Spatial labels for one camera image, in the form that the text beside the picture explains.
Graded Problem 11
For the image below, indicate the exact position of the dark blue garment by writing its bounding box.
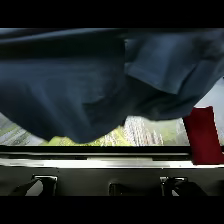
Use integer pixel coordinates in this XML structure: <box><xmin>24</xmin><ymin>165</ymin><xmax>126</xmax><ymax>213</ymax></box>
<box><xmin>0</xmin><ymin>28</ymin><xmax>224</xmax><ymax>145</ymax></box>

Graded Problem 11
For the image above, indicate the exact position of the silver frame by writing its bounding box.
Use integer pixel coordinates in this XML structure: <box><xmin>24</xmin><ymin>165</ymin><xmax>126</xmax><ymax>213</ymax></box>
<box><xmin>0</xmin><ymin>151</ymin><xmax>224</xmax><ymax>197</ymax></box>

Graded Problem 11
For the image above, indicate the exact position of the red garment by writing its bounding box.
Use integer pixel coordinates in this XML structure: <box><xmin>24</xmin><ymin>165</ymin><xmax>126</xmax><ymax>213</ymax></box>
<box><xmin>182</xmin><ymin>105</ymin><xmax>224</xmax><ymax>166</ymax></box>

